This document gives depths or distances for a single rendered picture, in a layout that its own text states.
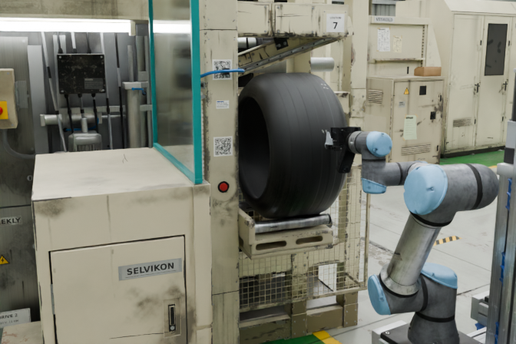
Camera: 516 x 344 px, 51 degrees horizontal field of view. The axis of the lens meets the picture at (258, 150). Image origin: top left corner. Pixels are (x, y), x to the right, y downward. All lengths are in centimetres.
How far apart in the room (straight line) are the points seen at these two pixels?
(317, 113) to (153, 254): 94
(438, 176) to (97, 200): 79
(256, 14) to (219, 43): 38
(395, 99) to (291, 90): 464
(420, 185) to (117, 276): 74
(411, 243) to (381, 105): 530
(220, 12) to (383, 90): 479
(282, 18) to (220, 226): 93
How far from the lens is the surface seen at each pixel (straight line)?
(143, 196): 128
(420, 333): 176
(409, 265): 153
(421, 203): 134
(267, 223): 213
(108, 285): 133
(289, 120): 197
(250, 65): 250
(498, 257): 181
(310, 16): 247
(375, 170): 171
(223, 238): 217
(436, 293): 169
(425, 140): 709
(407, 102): 677
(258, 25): 237
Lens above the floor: 159
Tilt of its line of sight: 11 degrees down
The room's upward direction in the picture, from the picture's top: straight up
